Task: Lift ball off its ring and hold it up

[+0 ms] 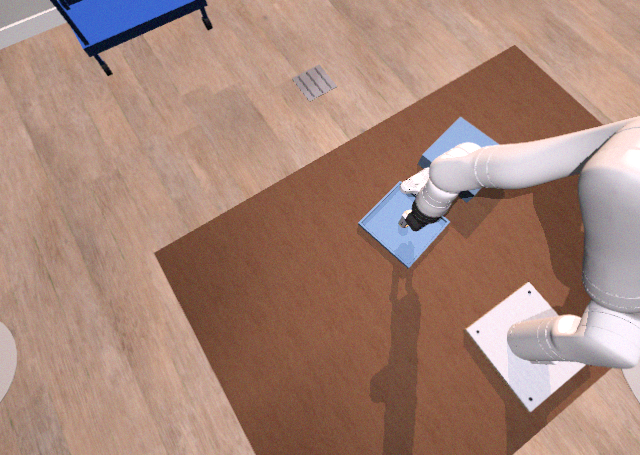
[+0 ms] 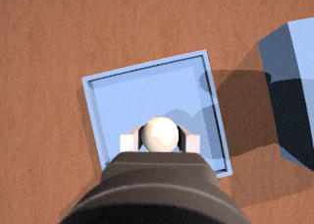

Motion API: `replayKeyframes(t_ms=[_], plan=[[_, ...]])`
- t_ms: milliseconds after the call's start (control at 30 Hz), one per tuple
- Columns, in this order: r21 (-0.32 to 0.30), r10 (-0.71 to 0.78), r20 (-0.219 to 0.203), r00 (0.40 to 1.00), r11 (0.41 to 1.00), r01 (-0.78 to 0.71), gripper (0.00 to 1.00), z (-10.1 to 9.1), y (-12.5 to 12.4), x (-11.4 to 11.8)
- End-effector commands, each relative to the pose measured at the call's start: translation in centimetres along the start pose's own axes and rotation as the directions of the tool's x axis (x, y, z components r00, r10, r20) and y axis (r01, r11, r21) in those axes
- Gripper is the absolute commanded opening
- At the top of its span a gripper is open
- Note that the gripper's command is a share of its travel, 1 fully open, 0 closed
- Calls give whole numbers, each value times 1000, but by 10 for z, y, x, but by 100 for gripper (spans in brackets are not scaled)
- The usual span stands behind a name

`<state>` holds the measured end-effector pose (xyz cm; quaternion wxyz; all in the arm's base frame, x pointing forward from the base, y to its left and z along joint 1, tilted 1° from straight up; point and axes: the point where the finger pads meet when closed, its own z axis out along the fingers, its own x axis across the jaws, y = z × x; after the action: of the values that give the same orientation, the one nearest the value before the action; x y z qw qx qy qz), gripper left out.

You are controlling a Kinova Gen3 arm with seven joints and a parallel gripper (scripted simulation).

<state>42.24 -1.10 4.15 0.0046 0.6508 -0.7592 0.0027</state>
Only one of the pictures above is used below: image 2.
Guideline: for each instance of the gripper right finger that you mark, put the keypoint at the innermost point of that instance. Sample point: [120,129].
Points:
[187,142]

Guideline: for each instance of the cream ball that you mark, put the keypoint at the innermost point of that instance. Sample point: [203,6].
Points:
[160,134]

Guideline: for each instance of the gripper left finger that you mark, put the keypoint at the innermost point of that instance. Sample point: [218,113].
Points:
[132,140]

